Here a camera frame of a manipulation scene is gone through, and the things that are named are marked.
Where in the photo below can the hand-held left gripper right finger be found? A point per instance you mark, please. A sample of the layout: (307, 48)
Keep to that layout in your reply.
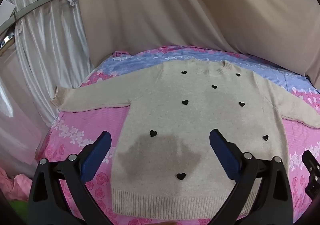
(225, 157)

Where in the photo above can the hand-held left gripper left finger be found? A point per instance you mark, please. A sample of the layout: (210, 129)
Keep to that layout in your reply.
(96, 157)

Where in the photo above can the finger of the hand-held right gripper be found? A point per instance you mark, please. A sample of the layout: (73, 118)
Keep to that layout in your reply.
(313, 177)

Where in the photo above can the beige sweater with black hearts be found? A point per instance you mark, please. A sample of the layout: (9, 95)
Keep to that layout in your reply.
(175, 105)

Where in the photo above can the pink floral bedsheet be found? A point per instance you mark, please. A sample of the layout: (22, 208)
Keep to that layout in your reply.
(85, 120)

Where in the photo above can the pink crumpled cloth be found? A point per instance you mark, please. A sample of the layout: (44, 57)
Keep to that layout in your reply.
(20, 185)

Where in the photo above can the green object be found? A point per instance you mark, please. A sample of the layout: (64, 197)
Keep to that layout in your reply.
(18, 207)

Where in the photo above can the white satin curtain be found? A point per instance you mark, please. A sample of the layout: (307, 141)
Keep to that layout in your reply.
(50, 40)

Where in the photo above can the beige curtain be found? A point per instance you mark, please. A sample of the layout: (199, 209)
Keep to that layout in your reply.
(175, 3)

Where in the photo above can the grey curtain tieback band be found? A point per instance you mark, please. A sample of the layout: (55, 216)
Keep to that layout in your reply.
(45, 0)

